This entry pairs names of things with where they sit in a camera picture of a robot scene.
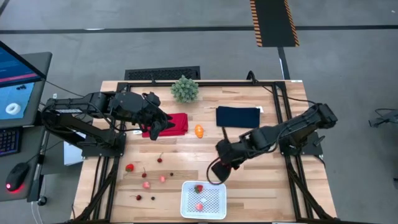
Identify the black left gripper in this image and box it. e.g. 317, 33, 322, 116
136, 92, 177, 129

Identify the white perforated plastic basket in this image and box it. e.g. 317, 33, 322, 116
180, 180, 228, 220

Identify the red folded cloth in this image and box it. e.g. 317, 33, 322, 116
142, 112, 189, 138

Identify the navy folded cloth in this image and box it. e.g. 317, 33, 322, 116
216, 106, 261, 129

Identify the green spiky plant ball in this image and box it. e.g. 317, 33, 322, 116
170, 74, 200, 104

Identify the white box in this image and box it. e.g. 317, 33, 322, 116
63, 141, 84, 166

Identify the black mat with orange stripes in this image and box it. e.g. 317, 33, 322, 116
250, 0, 300, 48

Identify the grey computer desk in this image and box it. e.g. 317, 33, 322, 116
0, 126, 47, 203

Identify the computer monitor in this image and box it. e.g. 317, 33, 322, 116
0, 40, 53, 129

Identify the black computer mouse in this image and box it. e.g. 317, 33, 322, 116
5, 162, 30, 192

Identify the black keyboard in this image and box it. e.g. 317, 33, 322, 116
0, 128, 21, 156

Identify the black aluminium table frame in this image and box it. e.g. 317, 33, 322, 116
73, 80, 338, 224

